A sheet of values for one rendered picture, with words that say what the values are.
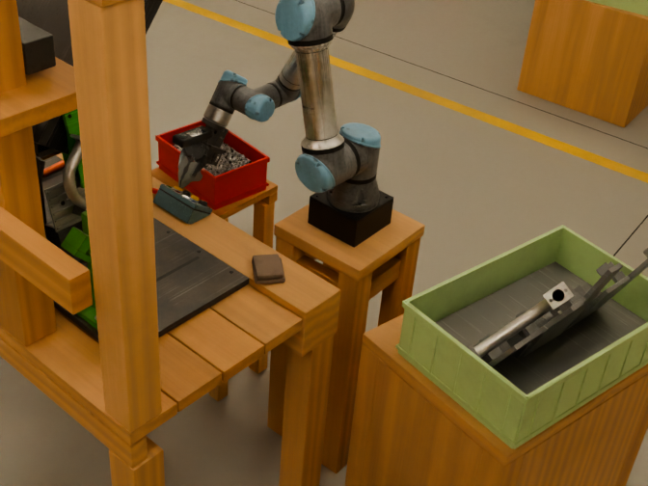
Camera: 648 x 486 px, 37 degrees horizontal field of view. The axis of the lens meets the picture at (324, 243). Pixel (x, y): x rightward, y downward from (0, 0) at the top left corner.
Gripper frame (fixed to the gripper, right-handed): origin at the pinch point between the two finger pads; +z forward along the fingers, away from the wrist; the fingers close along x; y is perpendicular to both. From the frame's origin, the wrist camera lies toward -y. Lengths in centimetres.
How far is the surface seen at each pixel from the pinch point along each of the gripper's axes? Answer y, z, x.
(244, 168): 20.5, -10.7, -3.0
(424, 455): 19, 32, -96
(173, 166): 17.5, -0.6, 20.6
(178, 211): -5.4, 6.4, -8.2
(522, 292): 40, -16, -92
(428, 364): 7, 9, -91
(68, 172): -42.7, 5.2, -1.4
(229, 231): 0.6, 5.0, -22.6
